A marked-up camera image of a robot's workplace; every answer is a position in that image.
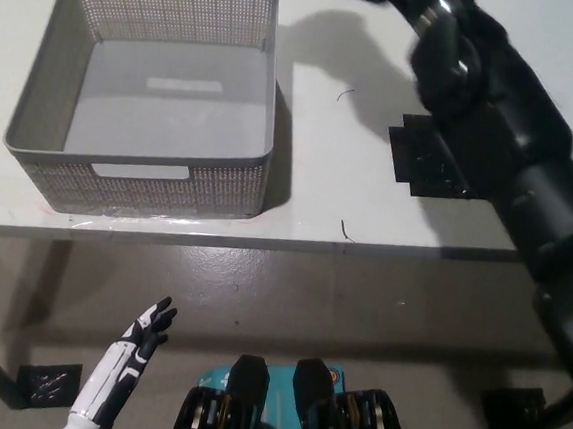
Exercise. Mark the grey perforated plastic basket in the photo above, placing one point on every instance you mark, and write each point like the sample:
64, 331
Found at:
168, 189

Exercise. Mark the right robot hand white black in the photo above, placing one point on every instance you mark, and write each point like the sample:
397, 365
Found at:
447, 43

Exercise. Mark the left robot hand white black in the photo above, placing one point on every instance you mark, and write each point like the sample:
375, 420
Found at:
117, 370

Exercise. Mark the black floor tape patch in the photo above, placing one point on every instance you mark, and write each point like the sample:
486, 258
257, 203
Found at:
510, 410
46, 384

